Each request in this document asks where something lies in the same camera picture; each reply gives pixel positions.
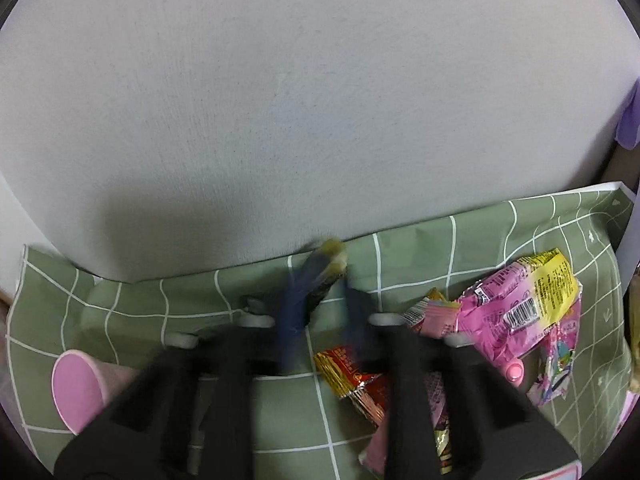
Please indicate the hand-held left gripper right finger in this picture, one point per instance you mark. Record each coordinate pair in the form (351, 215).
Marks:
(357, 327)

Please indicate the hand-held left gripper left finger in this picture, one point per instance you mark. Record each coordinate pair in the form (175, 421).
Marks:
(292, 315)

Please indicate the yellow red snack wrapper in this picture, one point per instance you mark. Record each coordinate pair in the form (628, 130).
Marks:
(350, 377)

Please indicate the black yellow wrapper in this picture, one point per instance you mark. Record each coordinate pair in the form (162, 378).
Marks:
(332, 260)

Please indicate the small pink barcode wrapper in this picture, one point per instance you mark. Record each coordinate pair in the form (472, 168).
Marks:
(435, 317)

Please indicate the pink yellow wrapper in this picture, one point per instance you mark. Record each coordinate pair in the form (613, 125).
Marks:
(520, 305)

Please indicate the green checked tablecloth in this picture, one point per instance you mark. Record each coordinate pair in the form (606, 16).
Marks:
(285, 425)

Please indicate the pink cup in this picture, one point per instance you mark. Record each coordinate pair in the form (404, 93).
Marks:
(80, 390)

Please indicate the pink floral blanket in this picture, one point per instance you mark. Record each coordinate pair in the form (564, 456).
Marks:
(627, 412)

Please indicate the purple pillow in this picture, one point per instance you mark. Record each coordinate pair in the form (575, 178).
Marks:
(629, 125)

